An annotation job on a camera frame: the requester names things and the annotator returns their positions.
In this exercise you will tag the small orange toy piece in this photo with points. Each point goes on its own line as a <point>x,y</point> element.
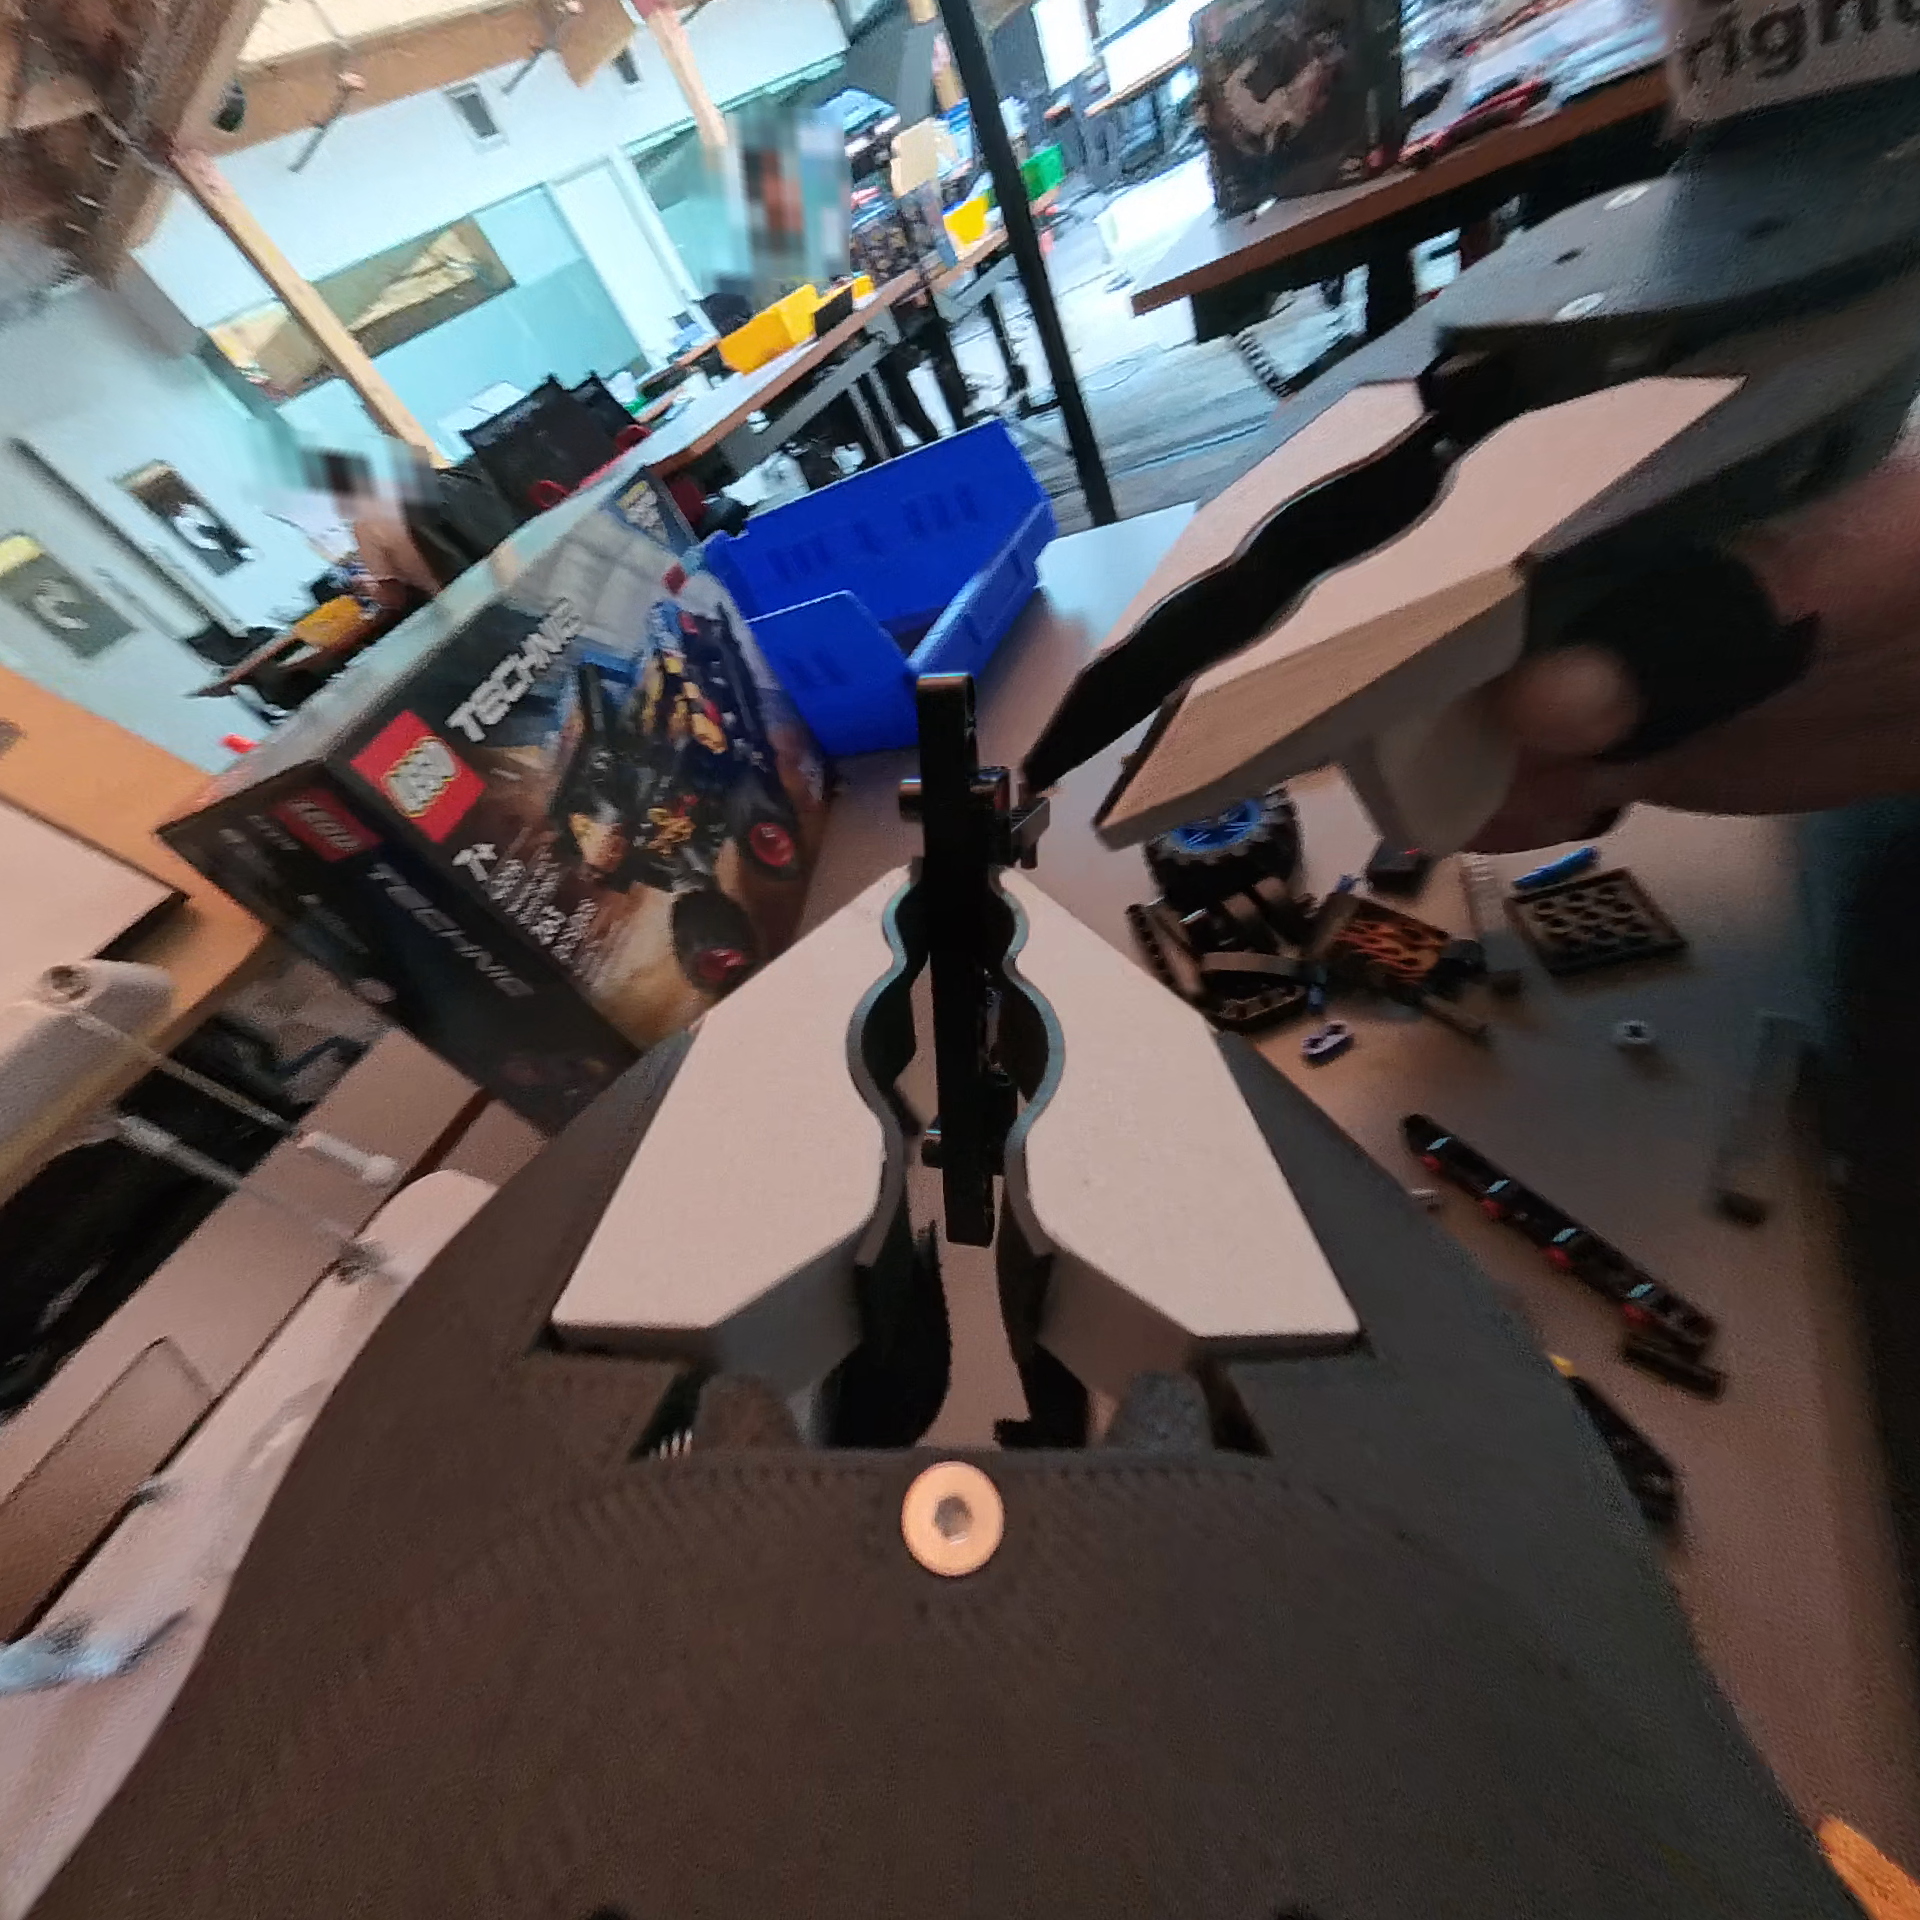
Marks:
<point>1868,1868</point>

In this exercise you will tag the yellow bin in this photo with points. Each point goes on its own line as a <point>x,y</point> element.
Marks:
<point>772,326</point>

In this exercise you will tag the black studded toy plate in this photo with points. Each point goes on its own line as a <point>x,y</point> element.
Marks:
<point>1595,919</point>

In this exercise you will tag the black toy truck chassis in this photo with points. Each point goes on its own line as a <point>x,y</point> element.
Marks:
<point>962,962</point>

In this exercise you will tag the black metal pole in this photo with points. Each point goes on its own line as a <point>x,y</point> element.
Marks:
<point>1028,258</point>

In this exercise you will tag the monster truck toy set box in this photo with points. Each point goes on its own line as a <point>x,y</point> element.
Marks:
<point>511,812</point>

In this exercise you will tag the blue toy pin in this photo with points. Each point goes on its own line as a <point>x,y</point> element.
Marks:
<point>1557,871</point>

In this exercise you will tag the light grey desk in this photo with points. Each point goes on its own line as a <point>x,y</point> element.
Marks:
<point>1501,1053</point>

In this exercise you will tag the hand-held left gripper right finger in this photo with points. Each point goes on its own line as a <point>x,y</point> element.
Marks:
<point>1200,1201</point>

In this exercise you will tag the dark wooden table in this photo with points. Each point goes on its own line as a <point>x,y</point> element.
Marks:
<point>1382,196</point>

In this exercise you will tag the black orange flame toy panel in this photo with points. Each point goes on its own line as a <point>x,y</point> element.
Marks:
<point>1388,953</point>

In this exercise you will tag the dark printed box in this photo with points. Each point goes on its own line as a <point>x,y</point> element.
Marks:
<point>1296,97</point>

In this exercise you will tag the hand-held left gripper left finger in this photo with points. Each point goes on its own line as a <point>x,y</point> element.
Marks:
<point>720,1201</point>

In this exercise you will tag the black toy beam red pins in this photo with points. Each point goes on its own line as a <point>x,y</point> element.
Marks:
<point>1563,1230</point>

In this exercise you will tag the person's right hand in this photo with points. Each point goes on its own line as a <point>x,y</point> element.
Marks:
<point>1845,692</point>

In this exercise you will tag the wooden beam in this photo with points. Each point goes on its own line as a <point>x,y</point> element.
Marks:
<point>301,301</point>

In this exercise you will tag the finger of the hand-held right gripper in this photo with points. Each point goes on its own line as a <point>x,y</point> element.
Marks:
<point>1382,631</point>
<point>1277,482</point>

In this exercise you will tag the black toy wheel blue rim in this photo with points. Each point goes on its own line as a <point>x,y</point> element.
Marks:
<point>1227,851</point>

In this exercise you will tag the white document stand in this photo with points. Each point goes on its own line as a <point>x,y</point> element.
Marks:
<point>182,1441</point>

